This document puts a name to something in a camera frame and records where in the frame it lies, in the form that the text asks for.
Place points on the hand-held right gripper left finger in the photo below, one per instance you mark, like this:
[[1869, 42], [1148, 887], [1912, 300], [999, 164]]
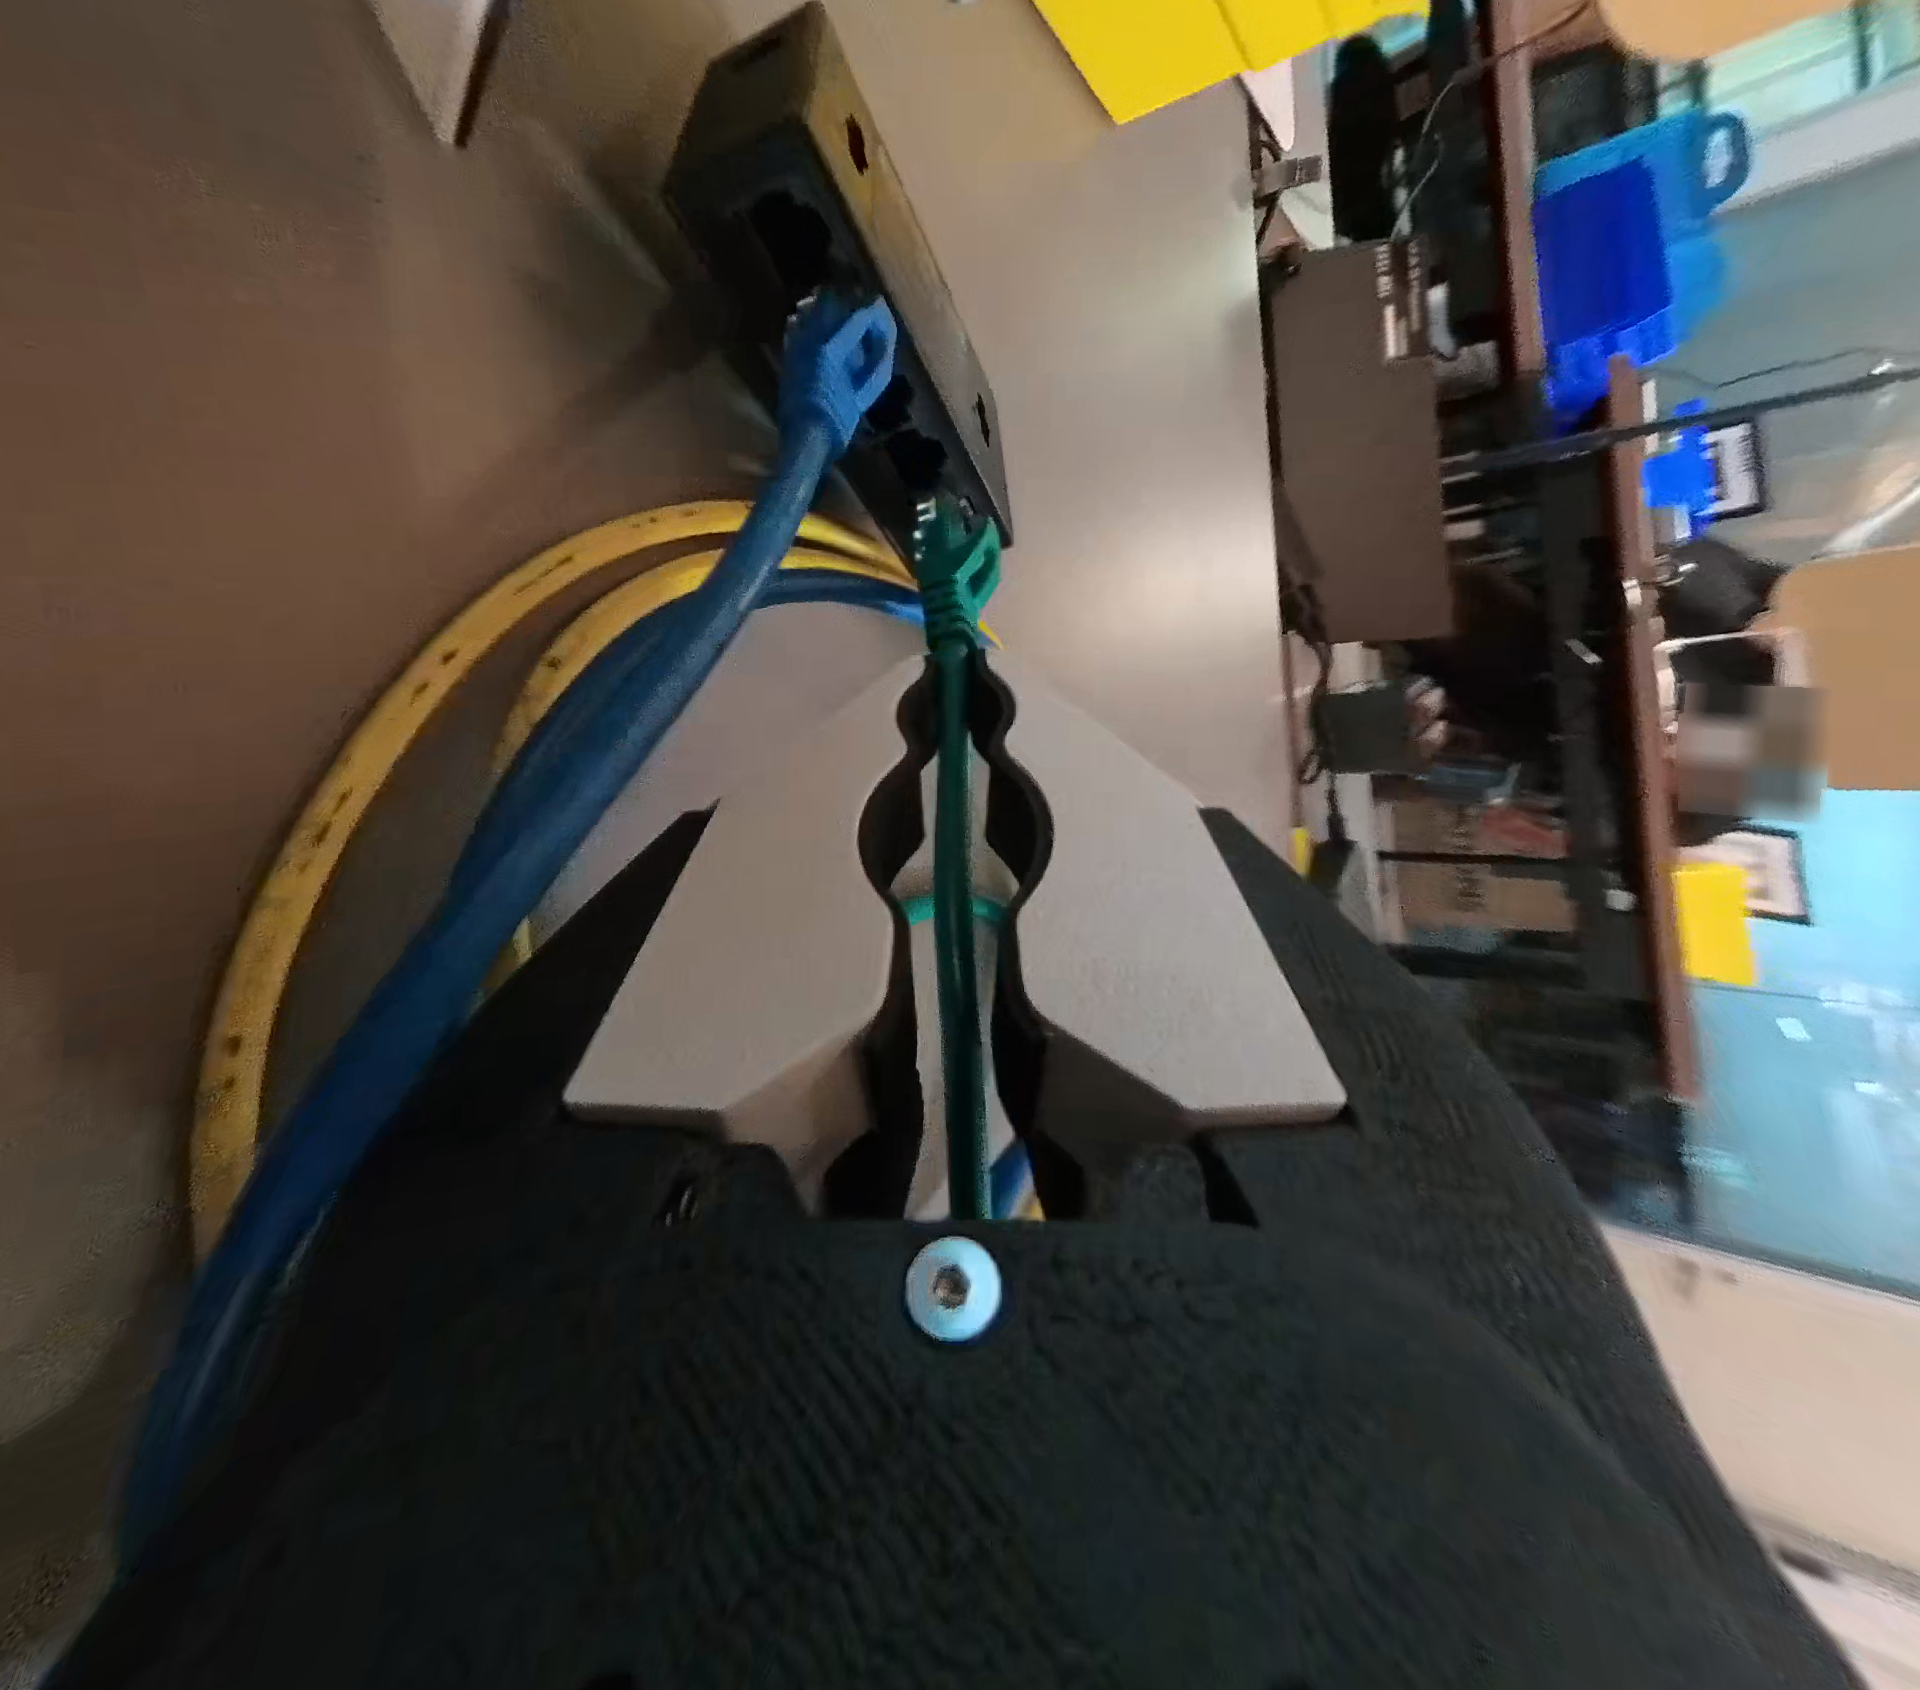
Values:
[[751, 971]]

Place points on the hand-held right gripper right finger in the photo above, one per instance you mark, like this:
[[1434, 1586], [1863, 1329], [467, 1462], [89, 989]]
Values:
[[1170, 971]]

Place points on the black ethernet switch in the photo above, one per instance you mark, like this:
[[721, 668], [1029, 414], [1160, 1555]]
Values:
[[900, 264]]

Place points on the black battery charger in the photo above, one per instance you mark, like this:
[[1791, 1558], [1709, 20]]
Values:
[[1364, 730]]

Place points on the cardboard box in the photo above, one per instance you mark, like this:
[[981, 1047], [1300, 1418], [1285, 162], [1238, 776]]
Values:
[[1471, 888]]

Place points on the brown wooden desk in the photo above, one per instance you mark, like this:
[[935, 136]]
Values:
[[1514, 144], [1650, 744]]

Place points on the grey equipment case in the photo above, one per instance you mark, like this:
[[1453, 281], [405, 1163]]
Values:
[[1358, 460]]

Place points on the small yellow bin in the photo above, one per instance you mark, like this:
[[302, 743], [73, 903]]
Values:
[[1713, 924]]

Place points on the framed tag sign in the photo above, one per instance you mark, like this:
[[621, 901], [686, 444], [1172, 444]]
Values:
[[1779, 877], [1737, 468]]

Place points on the small blue bin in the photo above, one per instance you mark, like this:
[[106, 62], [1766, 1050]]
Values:
[[1673, 468]]

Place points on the blue plastic bins stack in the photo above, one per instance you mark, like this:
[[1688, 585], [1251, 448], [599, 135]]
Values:
[[1605, 264]]

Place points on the small wooden screen board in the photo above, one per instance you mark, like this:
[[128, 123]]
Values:
[[1869, 671]]

